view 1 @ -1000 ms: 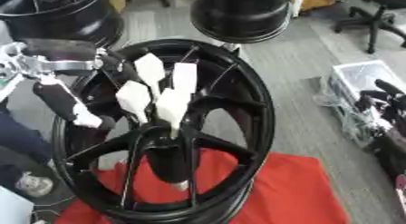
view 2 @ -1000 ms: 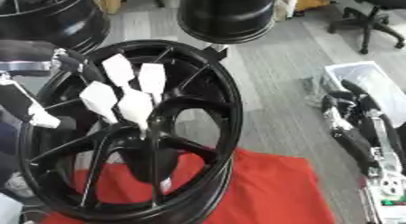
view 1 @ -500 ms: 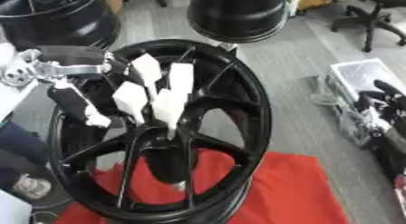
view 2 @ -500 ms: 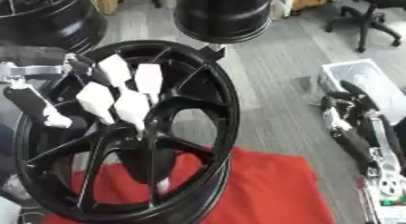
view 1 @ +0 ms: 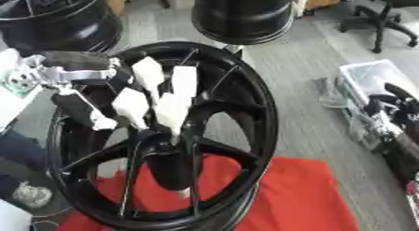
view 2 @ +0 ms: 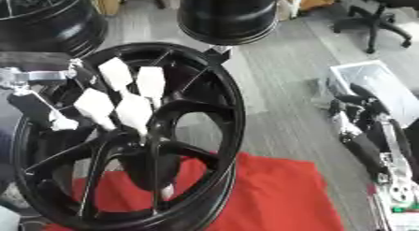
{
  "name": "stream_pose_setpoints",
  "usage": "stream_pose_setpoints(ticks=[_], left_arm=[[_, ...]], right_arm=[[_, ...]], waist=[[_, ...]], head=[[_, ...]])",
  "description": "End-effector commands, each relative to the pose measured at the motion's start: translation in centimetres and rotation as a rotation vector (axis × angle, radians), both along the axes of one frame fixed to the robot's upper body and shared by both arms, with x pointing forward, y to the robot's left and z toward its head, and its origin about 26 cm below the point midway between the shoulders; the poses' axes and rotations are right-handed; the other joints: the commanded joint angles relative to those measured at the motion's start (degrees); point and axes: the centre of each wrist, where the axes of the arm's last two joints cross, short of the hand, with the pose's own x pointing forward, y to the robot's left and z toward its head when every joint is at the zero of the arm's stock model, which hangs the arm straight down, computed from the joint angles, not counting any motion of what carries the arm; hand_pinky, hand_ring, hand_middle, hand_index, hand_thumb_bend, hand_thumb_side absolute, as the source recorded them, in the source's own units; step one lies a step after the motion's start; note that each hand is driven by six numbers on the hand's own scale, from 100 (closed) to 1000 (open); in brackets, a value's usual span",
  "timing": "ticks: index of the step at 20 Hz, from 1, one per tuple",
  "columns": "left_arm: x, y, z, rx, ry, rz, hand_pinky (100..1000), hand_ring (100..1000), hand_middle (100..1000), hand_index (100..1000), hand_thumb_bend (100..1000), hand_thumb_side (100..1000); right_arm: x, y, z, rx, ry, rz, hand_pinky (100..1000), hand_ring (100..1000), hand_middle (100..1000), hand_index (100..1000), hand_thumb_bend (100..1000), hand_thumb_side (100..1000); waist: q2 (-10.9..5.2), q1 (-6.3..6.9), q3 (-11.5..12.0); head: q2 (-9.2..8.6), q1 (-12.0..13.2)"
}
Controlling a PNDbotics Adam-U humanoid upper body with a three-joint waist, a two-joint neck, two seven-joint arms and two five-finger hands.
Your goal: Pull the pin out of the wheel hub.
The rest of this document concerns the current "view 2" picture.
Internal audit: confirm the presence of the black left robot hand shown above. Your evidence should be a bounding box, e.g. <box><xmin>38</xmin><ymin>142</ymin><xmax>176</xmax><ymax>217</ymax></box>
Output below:
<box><xmin>0</xmin><ymin>58</ymin><xmax>107</xmax><ymax>133</ymax></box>

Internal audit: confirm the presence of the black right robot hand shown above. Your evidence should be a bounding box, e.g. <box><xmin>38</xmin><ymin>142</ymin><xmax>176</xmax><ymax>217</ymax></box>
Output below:
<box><xmin>327</xmin><ymin>82</ymin><xmax>418</xmax><ymax>182</ymax></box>

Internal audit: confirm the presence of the white pin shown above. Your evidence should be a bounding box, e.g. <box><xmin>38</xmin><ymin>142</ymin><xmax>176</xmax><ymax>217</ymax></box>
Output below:
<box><xmin>96</xmin><ymin>56</ymin><xmax>137</xmax><ymax>95</ymax></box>
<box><xmin>134</xmin><ymin>65</ymin><xmax>167</xmax><ymax>110</ymax></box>
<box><xmin>112</xmin><ymin>93</ymin><xmax>156</xmax><ymax>138</ymax></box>
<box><xmin>72</xmin><ymin>87</ymin><xmax>118</xmax><ymax>132</ymax></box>

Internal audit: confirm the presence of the black wheel rim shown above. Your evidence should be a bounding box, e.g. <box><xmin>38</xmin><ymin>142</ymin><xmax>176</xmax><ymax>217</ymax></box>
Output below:
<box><xmin>175</xmin><ymin>0</ymin><xmax>282</xmax><ymax>47</ymax></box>
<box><xmin>0</xmin><ymin>0</ymin><xmax>110</xmax><ymax>59</ymax></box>

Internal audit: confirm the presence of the black spoked wheel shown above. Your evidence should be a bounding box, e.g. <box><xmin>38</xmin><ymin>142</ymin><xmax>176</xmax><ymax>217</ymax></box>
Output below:
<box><xmin>9</xmin><ymin>42</ymin><xmax>248</xmax><ymax>231</ymax></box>

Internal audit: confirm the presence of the clear plastic box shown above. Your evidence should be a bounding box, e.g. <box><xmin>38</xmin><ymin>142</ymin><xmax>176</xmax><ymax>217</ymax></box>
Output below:
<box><xmin>325</xmin><ymin>59</ymin><xmax>419</xmax><ymax>127</ymax></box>

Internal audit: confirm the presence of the black office chair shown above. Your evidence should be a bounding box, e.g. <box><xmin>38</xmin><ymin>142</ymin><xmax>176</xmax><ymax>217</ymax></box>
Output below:
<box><xmin>330</xmin><ymin>0</ymin><xmax>419</xmax><ymax>54</ymax></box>

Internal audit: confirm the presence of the tan cardboard box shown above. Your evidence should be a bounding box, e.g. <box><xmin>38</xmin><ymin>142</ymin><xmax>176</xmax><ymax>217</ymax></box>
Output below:
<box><xmin>90</xmin><ymin>0</ymin><xmax>124</xmax><ymax>17</ymax></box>

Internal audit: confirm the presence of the black wheel stand post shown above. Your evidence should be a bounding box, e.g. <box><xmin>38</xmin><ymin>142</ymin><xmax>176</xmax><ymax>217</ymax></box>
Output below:
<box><xmin>203</xmin><ymin>45</ymin><xmax>235</xmax><ymax>65</ymax></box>

